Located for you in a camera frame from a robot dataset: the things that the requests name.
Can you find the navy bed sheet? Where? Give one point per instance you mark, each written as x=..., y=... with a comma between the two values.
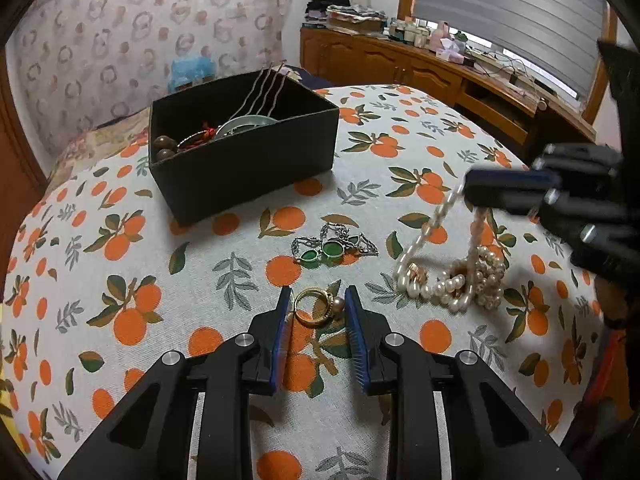
x=312, y=80

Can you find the wooden sideboard cabinet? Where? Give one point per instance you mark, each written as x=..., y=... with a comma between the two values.
x=380, y=60

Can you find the floral bed blanket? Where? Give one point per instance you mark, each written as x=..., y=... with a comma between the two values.
x=100, y=135

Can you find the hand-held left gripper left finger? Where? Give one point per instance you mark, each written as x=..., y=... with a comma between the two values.
x=282, y=342

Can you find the orange print tablecloth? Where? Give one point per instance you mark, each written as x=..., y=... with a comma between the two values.
x=150, y=270

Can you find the stack of folded clothes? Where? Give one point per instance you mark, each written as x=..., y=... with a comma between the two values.
x=345, y=12

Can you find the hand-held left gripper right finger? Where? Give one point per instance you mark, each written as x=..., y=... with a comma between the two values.
x=356, y=345

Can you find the grey window blind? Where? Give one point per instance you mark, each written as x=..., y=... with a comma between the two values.
x=500, y=5

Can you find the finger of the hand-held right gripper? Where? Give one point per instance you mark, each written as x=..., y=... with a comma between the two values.
x=520, y=177
x=505, y=199

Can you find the black box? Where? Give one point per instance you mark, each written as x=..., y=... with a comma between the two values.
x=250, y=170

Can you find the row of cosmetic bottles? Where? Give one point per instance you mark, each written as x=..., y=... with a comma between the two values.
x=410, y=32

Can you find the silver wavy hair comb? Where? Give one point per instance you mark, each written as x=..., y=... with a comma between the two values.
x=260, y=95

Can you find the light blue bag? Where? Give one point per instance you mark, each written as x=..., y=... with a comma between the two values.
x=192, y=71

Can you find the pink tissue box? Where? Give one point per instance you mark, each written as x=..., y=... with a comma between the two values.
x=450, y=50

